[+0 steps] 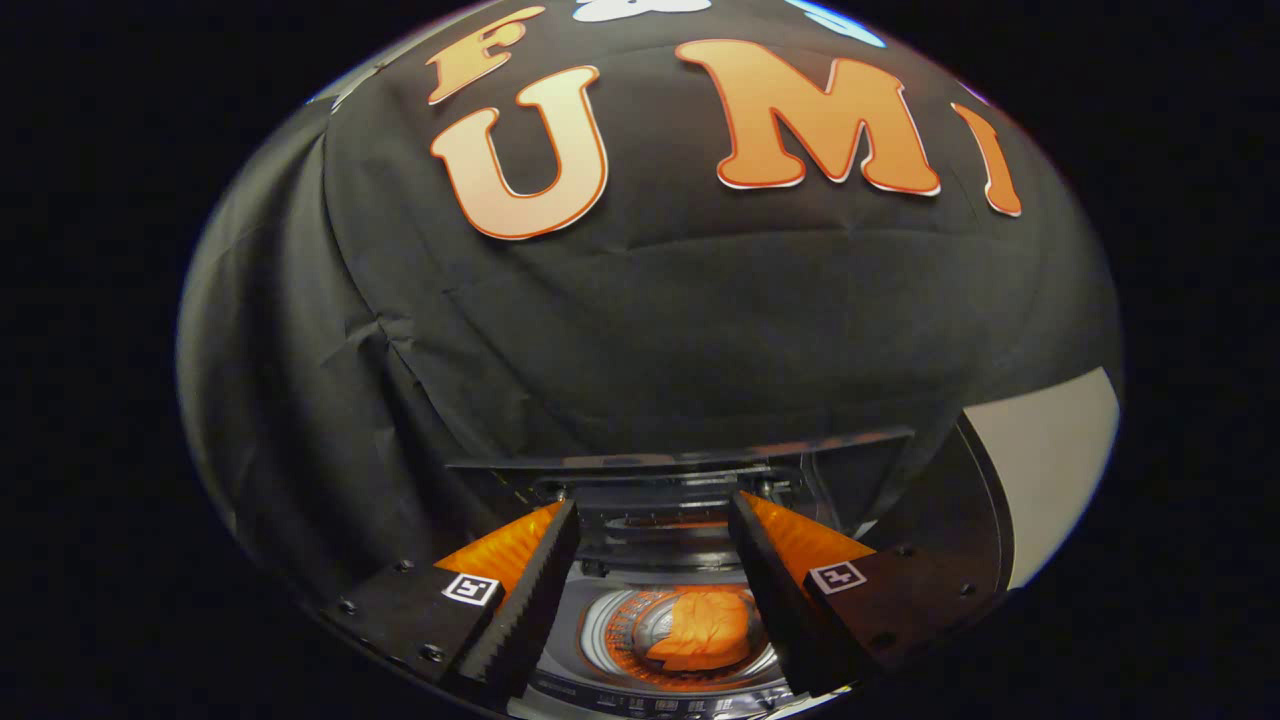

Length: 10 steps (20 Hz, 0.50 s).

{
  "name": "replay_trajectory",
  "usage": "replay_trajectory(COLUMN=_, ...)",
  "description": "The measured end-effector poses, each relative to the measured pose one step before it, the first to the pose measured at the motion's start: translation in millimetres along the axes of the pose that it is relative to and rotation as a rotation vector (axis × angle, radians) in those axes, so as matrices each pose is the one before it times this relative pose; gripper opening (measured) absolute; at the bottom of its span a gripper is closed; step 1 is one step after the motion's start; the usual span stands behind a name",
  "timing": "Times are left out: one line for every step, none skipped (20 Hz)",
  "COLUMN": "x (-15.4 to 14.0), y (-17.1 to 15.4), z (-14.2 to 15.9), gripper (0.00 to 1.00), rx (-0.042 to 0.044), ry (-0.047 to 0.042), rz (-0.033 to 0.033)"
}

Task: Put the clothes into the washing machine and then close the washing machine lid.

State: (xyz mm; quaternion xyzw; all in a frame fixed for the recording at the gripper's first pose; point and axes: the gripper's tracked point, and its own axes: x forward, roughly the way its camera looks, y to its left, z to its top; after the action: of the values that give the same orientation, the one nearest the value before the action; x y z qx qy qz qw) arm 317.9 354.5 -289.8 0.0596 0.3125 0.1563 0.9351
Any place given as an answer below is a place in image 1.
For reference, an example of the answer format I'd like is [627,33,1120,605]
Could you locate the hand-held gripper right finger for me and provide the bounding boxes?
[727,490,1001,696]

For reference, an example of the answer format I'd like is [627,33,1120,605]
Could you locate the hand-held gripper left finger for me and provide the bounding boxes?
[320,498,583,709]

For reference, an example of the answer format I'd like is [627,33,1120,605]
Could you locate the dark washing machine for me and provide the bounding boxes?
[445,428,961,719]

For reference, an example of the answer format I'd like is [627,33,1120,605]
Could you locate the yellow polo shirt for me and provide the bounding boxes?
[645,590,753,673]

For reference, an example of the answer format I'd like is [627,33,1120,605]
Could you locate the glass washing machine lid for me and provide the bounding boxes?
[447,428,916,531]

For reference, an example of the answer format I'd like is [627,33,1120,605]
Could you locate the black backdrop cloth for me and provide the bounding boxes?
[178,0,1123,601]

